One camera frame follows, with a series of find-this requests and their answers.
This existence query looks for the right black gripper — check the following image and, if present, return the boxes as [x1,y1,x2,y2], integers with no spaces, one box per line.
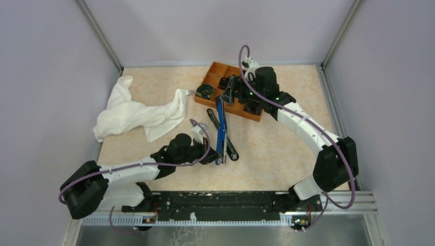
[221,75,266,105]

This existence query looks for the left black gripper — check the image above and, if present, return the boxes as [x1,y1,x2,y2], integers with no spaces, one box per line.
[175,136,222,166]

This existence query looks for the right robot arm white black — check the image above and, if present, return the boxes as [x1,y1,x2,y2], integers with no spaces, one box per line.
[216,67,359,211]

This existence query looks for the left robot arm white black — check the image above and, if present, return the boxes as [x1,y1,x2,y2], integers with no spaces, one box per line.
[60,133,219,219]

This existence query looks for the black rolled tape red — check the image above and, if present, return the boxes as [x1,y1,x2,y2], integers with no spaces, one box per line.
[217,76,233,90]

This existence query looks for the orange compartment tray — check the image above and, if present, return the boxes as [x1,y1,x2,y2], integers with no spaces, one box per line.
[194,61,263,122]

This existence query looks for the dark rolled tape green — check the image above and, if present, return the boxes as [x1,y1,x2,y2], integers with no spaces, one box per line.
[195,84,215,100]

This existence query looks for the white crumpled towel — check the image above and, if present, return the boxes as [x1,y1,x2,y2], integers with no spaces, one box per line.
[93,76,191,142]

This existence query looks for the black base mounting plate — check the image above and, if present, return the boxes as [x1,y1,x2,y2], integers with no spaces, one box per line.
[121,191,322,222]

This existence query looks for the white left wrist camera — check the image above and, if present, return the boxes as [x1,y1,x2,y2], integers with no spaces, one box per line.
[191,122,208,144]

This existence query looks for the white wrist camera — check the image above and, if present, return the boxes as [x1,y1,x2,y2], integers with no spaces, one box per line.
[191,122,208,144]
[242,57,260,81]

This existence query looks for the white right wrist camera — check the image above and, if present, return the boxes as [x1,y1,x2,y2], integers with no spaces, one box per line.
[242,57,260,81]

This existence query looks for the aluminium frame rail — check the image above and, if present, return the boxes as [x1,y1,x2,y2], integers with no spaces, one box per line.
[69,191,378,227]

